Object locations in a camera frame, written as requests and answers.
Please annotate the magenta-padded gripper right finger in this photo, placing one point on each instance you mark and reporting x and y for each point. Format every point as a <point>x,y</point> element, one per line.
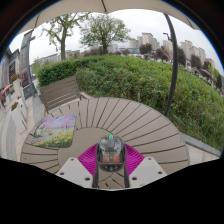
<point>148,170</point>

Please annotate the round leafy tree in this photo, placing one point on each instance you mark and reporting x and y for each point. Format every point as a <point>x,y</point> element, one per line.
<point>103,31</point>

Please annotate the bare-trunk leaning tree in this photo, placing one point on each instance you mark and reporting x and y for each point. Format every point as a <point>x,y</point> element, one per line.
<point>63,45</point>

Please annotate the white planter with flowers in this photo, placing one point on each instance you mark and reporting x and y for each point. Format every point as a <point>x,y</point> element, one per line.
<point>15,85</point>
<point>18,118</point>

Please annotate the transparent computer mouse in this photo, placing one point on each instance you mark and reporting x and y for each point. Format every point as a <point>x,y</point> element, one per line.
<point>110,153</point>

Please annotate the tall grey sign pillar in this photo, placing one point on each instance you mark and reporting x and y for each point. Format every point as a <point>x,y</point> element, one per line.
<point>26,60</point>

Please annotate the flower print mouse pad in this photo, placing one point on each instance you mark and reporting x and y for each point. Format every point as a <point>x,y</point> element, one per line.
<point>55,131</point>

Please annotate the brown slatted chair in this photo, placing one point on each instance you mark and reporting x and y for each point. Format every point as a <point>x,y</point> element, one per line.
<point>60,91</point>

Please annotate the dark curved umbrella pole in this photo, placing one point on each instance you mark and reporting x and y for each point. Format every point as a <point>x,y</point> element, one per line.
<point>174,66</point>

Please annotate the distant apartment buildings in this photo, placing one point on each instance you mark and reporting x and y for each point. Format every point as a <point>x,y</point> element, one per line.
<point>186,48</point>

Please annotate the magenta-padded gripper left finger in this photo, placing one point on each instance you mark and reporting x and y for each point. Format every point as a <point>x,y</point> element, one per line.
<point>71,170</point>

